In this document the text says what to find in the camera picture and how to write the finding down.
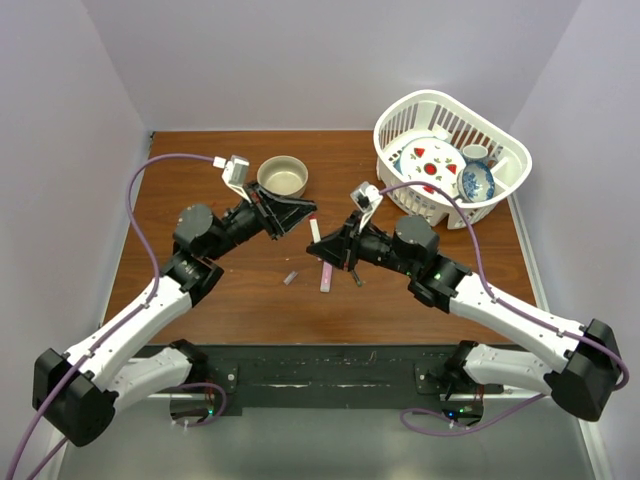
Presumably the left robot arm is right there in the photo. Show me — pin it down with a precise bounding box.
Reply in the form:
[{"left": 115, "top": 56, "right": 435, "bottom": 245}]
[{"left": 32, "top": 182, "right": 317, "bottom": 447}]

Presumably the clear pen cap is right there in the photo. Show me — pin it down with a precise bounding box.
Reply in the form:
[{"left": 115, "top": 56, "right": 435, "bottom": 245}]
[{"left": 283, "top": 271, "right": 298, "bottom": 285}]

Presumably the watermelon pattern plate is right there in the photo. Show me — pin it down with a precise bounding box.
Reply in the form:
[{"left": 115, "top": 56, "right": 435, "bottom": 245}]
[{"left": 395, "top": 137, "right": 466, "bottom": 198}]

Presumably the blue floral bowl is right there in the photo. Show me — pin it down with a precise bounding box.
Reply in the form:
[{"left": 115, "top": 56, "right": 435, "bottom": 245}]
[{"left": 457, "top": 161, "right": 496, "bottom": 203}]

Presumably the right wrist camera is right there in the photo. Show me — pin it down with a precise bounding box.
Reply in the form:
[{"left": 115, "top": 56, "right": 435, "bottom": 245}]
[{"left": 350, "top": 182, "right": 383, "bottom": 232}]

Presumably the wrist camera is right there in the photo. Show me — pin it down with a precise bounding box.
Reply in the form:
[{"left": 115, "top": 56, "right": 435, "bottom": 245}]
[
  {"left": 350, "top": 182, "right": 383, "bottom": 232},
  {"left": 213, "top": 155, "right": 249, "bottom": 201}
]

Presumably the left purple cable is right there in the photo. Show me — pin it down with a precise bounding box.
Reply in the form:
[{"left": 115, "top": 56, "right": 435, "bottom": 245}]
[{"left": 0, "top": 153, "right": 226, "bottom": 480}]

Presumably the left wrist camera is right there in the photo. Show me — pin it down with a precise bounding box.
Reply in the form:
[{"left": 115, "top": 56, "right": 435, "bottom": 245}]
[{"left": 213, "top": 155, "right": 249, "bottom": 201}]

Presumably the white red marker pen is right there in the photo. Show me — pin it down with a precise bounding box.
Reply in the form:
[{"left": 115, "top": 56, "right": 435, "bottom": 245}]
[{"left": 309, "top": 215, "right": 321, "bottom": 243}]

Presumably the green pen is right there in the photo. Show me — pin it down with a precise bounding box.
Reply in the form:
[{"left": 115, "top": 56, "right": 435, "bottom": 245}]
[{"left": 351, "top": 270, "right": 363, "bottom": 287}]

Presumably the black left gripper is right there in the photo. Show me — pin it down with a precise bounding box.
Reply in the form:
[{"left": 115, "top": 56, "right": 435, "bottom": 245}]
[{"left": 206, "top": 181, "right": 318, "bottom": 261}]

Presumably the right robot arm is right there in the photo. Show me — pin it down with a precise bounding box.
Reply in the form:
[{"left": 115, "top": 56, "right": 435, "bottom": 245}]
[{"left": 307, "top": 211, "right": 623, "bottom": 422}]

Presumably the beige ceramic bowl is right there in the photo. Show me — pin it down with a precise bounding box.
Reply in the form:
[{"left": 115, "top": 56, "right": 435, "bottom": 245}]
[{"left": 257, "top": 155, "right": 309, "bottom": 198}]

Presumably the pink highlighter pen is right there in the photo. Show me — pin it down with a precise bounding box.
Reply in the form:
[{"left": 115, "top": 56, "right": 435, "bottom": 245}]
[{"left": 320, "top": 262, "right": 333, "bottom": 293}]

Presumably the white mug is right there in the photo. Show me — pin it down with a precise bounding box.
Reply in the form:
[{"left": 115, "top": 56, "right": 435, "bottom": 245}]
[{"left": 461, "top": 144, "right": 489, "bottom": 164}]

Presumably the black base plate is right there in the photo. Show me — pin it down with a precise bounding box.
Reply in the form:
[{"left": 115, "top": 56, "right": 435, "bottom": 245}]
[{"left": 174, "top": 340, "right": 503, "bottom": 420}]

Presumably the white plastic dish rack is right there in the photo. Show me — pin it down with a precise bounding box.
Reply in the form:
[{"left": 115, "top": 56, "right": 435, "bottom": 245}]
[{"left": 373, "top": 90, "right": 532, "bottom": 229}]

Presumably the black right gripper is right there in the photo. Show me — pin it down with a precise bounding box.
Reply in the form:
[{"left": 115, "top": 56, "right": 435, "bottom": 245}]
[{"left": 307, "top": 210, "right": 417, "bottom": 277}]

